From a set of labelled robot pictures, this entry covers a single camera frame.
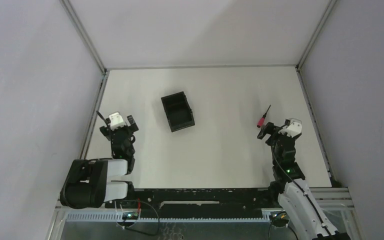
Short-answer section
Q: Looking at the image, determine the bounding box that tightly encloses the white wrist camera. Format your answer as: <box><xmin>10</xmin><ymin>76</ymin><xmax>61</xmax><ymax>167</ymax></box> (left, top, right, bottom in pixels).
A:
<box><xmin>108</xmin><ymin>111</ymin><xmax>127</xmax><ymax>131</ymax></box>
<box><xmin>278</xmin><ymin>118</ymin><xmax>303</xmax><ymax>138</ymax></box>

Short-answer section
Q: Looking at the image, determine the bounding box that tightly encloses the red handled screwdriver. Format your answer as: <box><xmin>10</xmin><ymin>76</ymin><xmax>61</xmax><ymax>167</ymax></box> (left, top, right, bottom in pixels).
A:
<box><xmin>257</xmin><ymin>105</ymin><xmax>271</xmax><ymax>128</ymax></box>

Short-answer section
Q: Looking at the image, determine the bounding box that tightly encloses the black plastic bin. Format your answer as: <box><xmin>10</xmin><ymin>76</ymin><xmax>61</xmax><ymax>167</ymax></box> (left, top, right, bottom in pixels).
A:
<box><xmin>161</xmin><ymin>91</ymin><xmax>195</xmax><ymax>133</ymax></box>

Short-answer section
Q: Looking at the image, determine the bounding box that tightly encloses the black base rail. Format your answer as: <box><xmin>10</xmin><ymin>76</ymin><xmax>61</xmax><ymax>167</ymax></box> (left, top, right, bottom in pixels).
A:
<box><xmin>104</xmin><ymin>188</ymin><xmax>279</xmax><ymax>219</ymax></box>

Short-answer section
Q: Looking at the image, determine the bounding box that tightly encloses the black looped cable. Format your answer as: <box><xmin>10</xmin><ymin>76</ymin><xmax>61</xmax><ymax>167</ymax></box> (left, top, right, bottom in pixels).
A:
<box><xmin>123</xmin><ymin>199</ymin><xmax>161</xmax><ymax>237</ymax></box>

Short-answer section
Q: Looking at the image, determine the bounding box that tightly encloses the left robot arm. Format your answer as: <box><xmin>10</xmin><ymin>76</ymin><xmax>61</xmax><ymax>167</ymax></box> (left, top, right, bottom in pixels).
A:
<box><xmin>59</xmin><ymin>112</ymin><xmax>139</xmax><ymax>209</ymax></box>

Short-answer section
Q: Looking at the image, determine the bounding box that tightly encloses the white slotted cable duct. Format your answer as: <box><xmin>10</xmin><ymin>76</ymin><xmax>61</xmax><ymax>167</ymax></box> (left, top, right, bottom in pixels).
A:
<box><xmin>65</xmin><ymin>211</ymin><xmax>272</xmax><ymax>223</ymax></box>

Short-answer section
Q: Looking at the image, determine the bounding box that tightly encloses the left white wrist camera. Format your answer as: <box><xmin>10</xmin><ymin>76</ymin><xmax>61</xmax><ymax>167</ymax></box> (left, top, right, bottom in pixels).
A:
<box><xmin>108</xmin><ymin>111</ymin><xmax>127</xmax><ymax>131</ymax></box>

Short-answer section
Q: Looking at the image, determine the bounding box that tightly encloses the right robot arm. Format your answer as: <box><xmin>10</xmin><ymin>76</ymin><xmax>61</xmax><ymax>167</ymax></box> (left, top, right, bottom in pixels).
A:
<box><xmin>257</xmin><ymin>118</ymin><xmax>350</xmax><ymax>240</ymax></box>

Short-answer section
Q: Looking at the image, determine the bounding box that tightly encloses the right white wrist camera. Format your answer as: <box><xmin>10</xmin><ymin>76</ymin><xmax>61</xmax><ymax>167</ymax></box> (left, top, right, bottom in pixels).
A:
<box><xmin>278</xmin><ymin>118</ymin><xmax>303</xmax><ymax>138</ymax></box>

